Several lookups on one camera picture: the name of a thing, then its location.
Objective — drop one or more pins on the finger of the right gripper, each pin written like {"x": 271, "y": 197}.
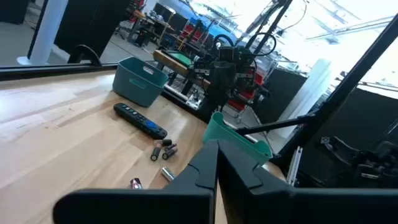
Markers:
{"x": 217, "y": 77}
{"x": 229, "y": 77}

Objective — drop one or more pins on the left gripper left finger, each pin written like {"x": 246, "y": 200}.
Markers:
{"x": 186, "y": 199}

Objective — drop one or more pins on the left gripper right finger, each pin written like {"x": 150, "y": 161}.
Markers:
{"x": 264, "y": 202}

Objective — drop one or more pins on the green plastic bin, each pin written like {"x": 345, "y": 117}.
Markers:
{"x": 217, "y": 130}

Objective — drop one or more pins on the silver battery with red print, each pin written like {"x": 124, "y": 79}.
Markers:
{"x": 136, "y": 183}

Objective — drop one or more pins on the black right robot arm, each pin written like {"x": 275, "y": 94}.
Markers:
{"x": 245, "y": 60}

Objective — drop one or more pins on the green mat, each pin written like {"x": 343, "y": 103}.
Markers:
{"x": 182, "y": 58}

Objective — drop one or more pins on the red cart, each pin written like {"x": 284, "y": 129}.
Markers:
{"x": 239, "y": 104}

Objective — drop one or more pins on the wooden desk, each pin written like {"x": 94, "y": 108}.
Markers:
{"x": 169, "y": 62}

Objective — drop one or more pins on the silver aluminium extrusion bar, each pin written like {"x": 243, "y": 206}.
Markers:
{"x": 293, "y": 168}

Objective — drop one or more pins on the black partition panel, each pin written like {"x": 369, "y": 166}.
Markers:
{"x": 280, "y": 93}

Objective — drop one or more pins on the blue-grey plastic bin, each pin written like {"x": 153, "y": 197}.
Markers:
{"x": 136, "y": 87}

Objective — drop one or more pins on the black remote control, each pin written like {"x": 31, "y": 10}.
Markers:
{"x": 136, "y": 118}

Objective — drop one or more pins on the white partition panel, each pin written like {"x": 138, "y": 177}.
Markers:
{"x": 311, "y": 87}

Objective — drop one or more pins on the black cabinet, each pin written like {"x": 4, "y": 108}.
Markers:
{"x": 87, "y": 21}

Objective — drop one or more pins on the white pillar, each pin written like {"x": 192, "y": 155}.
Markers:
{"x": 46, "y": 31}

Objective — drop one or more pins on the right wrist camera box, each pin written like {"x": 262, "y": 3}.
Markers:
{"x": 226, "y": 54}

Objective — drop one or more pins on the black frame brace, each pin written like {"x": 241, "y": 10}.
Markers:
{"x": 273, "y": 125}

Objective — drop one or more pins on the black frame post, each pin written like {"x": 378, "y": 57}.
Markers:
{"x": 342, "y": 91}
{"x": 274, "y": 25}

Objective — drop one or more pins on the black table edge rail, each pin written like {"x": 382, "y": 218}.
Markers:
{"x": 46, "y": 71}

